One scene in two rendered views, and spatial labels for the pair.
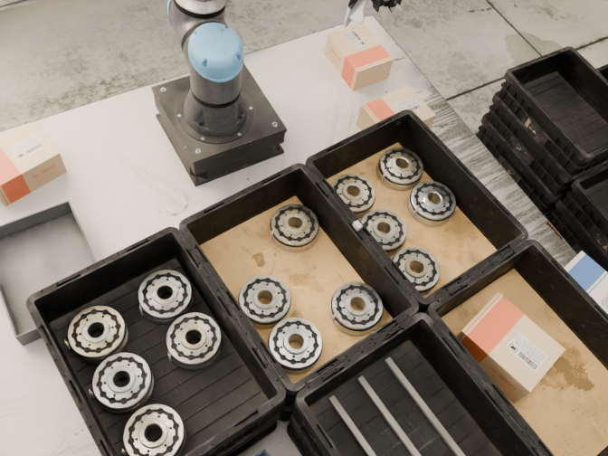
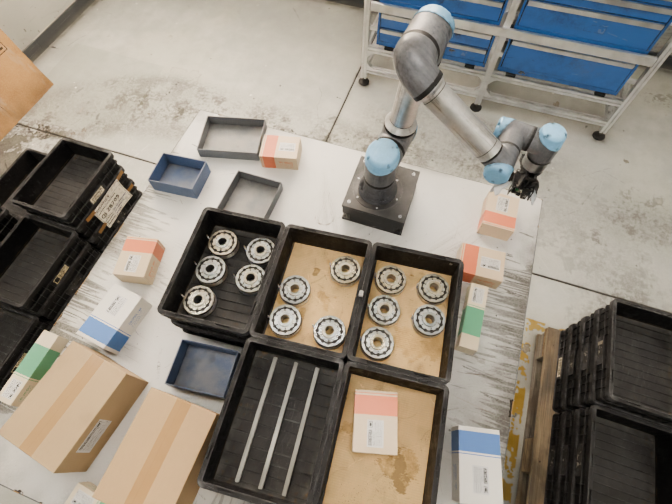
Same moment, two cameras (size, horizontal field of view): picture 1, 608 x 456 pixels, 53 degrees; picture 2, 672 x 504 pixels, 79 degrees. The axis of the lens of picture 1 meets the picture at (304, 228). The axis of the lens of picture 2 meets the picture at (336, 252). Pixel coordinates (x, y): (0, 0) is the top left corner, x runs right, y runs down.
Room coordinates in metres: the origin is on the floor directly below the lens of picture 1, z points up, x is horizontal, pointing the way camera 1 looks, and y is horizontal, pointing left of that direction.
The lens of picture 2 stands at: (0.36, -0.46, 2.11)
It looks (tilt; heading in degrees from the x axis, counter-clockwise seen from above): 63 degrees down; 60
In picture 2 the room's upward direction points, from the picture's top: 2 degrees counter-clockwise
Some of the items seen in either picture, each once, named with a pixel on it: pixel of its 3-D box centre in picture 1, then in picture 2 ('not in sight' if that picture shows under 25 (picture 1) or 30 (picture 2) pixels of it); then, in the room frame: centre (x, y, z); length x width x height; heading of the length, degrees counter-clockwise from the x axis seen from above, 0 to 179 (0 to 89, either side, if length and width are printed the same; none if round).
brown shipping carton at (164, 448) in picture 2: not in sight; (167, 454); (-0.07, -0.18, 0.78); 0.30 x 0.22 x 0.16; 38
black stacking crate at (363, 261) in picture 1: (294, 279); (315, 292); (0.55, 0.00, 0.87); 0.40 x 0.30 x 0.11; 44
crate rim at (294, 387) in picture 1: (296, 267); (314, 286); (0.55, 0.00, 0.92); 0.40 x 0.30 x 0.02; 44
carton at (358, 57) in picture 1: (357, 56); (498, 215); (1.34, -0.06, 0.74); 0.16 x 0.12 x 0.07; 39
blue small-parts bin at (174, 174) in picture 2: not in sight; (180, 175); (0.35, 0.81, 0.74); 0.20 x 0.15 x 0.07; 134
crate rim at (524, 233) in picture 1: (413, 200); (408, 308); (0.75, -0.22, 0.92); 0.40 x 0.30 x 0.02; 44
